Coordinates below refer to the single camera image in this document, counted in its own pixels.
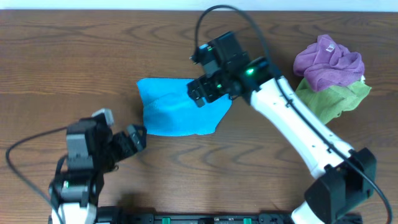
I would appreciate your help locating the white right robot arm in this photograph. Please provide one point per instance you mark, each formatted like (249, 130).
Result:
(344, 177)

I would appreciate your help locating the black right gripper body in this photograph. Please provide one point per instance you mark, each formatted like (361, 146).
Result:
(211, 88)

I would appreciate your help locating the purple microfiber cloth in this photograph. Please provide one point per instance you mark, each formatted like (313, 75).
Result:
(325, 63)

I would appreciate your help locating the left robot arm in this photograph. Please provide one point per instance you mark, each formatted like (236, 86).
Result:
(93, 150)

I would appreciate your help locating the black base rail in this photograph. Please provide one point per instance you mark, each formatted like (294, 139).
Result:
(202, 218)

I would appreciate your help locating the blue microfiber cloth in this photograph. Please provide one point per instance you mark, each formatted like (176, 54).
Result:
(169, 111)

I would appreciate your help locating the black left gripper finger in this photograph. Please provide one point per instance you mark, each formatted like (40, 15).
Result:
(139, 136)
(133, 134)

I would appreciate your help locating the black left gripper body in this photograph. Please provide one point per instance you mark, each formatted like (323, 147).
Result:
(122, 147)

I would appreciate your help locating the green microfiber cloth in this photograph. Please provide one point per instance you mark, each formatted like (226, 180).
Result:
(330, 103)

